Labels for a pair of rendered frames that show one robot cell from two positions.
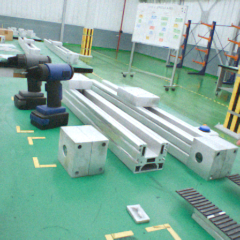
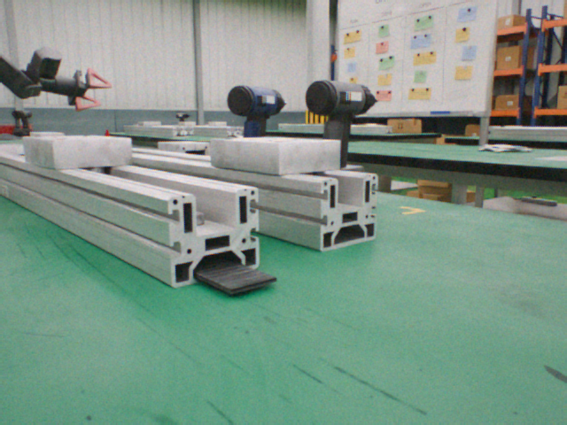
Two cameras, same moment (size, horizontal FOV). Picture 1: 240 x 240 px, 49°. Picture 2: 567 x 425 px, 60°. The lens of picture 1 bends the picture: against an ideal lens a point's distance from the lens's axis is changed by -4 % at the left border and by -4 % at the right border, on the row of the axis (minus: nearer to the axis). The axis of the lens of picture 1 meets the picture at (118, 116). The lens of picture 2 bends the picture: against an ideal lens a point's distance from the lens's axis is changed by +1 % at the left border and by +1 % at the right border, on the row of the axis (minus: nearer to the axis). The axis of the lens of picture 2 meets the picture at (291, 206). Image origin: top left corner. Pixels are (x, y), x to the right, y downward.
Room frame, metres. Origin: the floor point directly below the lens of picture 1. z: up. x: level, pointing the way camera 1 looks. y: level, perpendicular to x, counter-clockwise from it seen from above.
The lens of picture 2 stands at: (1.92, 0.13, 0.93)
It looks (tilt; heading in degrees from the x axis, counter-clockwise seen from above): 10 degrees down; 170
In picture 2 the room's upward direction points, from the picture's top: straight up
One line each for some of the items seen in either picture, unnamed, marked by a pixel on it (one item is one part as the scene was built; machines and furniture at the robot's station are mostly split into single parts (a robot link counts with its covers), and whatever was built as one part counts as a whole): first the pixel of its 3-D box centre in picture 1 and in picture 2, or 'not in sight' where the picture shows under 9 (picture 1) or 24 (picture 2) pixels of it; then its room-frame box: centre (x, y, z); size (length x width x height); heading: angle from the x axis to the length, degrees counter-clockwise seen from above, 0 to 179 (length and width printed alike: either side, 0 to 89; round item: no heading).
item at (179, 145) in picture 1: (134, 110); (79, 190); (1.11, -0.06, 0.82); 0.80 x 0.10 x 0.09; 31
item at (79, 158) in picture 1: (85, 149); (180, 161); (0.64, 0.07, 0.83); 0.11 x 0.10 x 0.10; 125
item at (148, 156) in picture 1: (94, 110); (188, 181); (1.01, 0.10, 0.82); 0.80 x 0.10 x 0.09; 31
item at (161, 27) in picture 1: (155, 44); not in sight; (6.76, -0.59, 0.97); 1.51 x 0.50 x 1.95; 46
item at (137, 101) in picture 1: (136, 99); (76, 158); (1.11, -0.06, 0.87); 0.16 x 0.11 x 0.07; 31
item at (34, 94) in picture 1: (24, 81); (347, 142); (1.03, 0.39, 0.89); 0.20 x 0.08 x 0.22; 130
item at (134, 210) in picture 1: (137, 214); not in sight; (0.47, -0.07, 0.78); 0.05 x 0.03 x 0.01; 25
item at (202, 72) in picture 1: (201, 47); not in sight; (10.97, -2.83, 1.10); 3.30 x 0.90 x 2.20; 26
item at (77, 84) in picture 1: (74, 83); (273, 163); (1.22, 0.23, 0.87); 0.16 x 0.11 x 0.07; 31
